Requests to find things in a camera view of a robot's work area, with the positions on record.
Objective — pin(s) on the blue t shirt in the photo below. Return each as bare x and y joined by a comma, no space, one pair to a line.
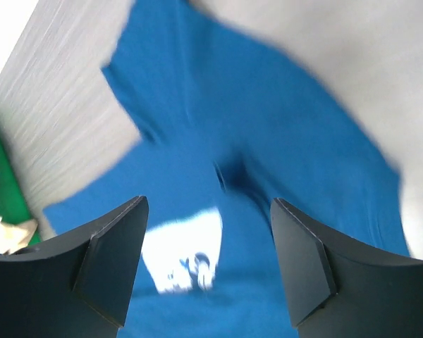
227,124

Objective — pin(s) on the green t shirt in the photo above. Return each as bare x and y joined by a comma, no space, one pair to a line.
7,183

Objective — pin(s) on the tan beige t shirt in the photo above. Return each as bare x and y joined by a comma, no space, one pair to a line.
17,237

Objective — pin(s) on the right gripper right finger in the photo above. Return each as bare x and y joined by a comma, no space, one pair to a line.
337,286

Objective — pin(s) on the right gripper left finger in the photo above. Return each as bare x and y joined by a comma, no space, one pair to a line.
77,284

